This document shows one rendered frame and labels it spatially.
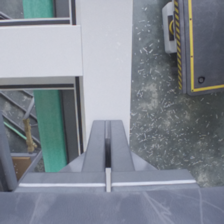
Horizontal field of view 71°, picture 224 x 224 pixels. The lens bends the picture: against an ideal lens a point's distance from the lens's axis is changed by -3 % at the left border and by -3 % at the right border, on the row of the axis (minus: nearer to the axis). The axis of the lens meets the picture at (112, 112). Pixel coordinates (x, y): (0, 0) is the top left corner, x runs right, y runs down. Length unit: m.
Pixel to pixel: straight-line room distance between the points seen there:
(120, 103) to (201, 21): 0.77
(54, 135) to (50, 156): 0.04
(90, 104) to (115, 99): 0.02
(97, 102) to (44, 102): 0.10
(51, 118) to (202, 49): 0.76
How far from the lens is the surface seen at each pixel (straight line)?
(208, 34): 0.90
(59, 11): 0.25
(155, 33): 1.14
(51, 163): 0.28
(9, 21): 0.24
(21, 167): 1.08
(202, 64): 0.88
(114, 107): 0.15
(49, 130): 0.25
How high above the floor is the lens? 1.08
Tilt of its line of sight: 73 degrees down
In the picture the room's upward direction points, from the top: 174 degrees clockwise
